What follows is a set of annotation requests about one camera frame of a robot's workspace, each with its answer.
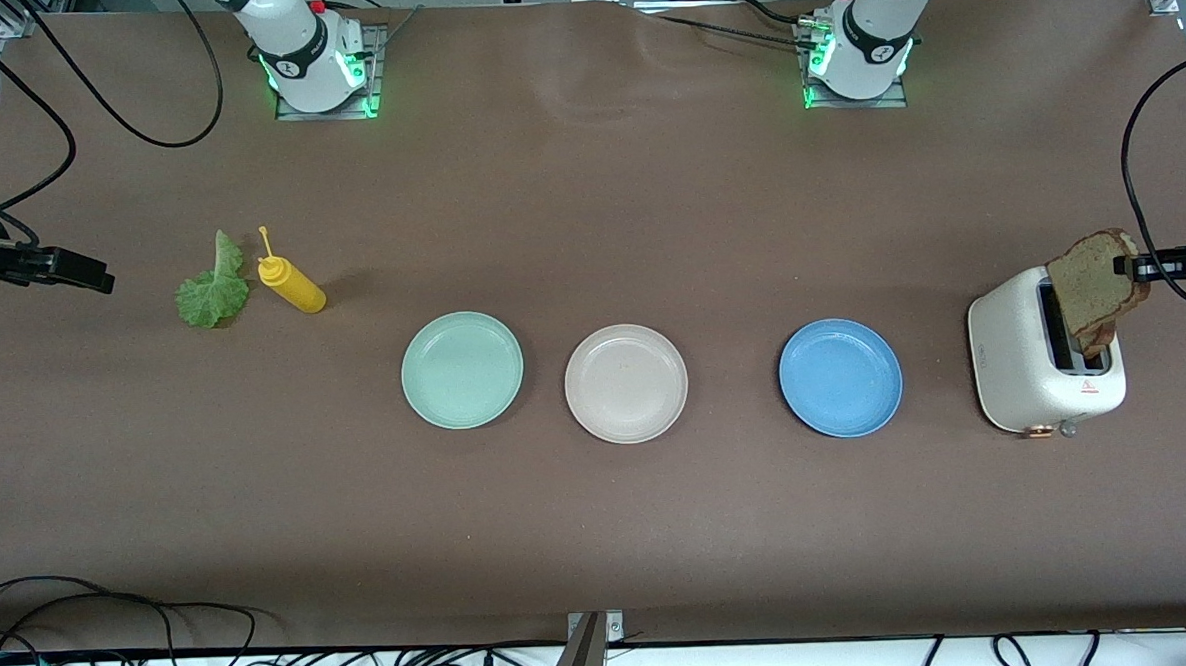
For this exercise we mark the brown bread slice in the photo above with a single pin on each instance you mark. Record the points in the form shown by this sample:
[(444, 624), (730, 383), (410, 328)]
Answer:
[(1091, 281), (1102, 343)]

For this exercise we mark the green lettuce leaf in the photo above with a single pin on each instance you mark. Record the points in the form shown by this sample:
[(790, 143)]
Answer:
[(213, 295)]

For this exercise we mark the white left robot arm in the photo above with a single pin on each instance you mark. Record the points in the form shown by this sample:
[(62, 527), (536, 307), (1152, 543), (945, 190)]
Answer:
[(876, 50)]

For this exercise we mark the blue plate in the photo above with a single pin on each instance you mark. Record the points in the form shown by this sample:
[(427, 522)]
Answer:
[(840, 377)]

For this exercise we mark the mint green plate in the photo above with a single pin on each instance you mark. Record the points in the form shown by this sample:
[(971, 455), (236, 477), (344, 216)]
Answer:
[(462, 371)]

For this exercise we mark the beige plate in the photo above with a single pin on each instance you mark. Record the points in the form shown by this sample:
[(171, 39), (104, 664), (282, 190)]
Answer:
[(625, 384)]

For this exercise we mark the cream white toaster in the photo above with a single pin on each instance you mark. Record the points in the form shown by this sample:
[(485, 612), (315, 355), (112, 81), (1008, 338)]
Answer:
[(1014, 355)]

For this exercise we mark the yellow squeeze bottle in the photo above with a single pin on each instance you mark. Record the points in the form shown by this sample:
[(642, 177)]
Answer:
[(296, 289)]

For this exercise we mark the brown table cover sheet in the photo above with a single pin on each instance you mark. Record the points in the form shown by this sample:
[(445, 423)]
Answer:
[(588, 223)]

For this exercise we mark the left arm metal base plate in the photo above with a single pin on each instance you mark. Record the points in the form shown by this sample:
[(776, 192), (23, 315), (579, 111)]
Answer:
[(858, 104)]

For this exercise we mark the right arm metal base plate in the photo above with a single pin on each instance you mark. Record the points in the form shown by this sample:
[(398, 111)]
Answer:
[(377, 72)]

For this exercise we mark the grey metal bracket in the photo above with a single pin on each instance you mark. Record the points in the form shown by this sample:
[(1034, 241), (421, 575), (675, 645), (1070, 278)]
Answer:
[(582, 664)]

